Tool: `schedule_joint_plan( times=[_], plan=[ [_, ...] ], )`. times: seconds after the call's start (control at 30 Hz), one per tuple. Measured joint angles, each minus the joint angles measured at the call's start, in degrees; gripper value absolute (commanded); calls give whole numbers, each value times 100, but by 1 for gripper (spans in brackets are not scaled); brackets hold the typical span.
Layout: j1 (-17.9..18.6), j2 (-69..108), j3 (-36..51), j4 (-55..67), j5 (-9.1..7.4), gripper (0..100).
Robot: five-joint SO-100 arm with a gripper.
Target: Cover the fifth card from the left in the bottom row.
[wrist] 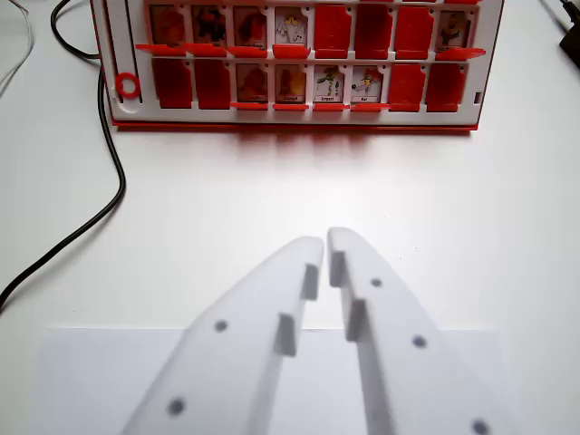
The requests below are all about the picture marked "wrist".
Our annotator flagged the white paper sheet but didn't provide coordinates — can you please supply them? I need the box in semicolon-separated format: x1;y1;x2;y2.
39;324;505;435

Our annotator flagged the red and white game board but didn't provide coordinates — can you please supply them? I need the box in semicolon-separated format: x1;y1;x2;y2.
89;0;505;134

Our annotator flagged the black box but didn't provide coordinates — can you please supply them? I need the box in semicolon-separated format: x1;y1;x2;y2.
558;25;580;70

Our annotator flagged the thick black cable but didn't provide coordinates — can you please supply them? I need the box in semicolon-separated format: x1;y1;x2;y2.
0;0;128;314

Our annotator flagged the thin white cable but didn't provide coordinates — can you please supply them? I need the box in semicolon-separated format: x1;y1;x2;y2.
0;0;36;97

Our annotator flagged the thin black cable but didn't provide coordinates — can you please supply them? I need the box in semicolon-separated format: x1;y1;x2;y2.
537;0;580;35

